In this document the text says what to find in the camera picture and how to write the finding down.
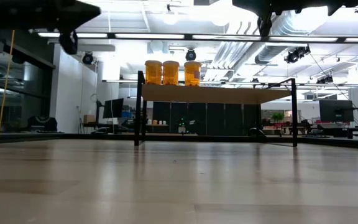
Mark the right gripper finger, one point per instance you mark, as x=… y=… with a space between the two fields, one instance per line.
x=259 y=5

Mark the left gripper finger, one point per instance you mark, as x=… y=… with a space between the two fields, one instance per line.
x=76 y=12

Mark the orange pill bottle white cap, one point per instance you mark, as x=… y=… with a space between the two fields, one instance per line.
x=153 y=73
x=170 y=74
x=192 y=74

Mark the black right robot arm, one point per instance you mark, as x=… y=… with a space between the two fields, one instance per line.
x=346 y=2

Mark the black ceiling spotlight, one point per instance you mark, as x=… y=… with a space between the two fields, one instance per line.
x=88 y=58
x=325 y=79
x=190 y=55
x=295 y=55

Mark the black beam with light strips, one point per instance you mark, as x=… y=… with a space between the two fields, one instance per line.
x=188 y=36

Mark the black computer monitor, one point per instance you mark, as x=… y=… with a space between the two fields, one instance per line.
x=113 y=108
x=336 y=110

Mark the brown cardboard box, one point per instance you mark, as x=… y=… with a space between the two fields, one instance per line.
x=89 y=119

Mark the black partition panels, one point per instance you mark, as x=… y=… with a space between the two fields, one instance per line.
x=225 y=119

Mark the black device with green light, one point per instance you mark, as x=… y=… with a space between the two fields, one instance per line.
x=186 y=124

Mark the silver ventilation duct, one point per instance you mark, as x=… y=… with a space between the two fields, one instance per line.
x=269 y=53

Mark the wooden shelf black metal frame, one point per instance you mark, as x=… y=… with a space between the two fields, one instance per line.
x=216 y=95

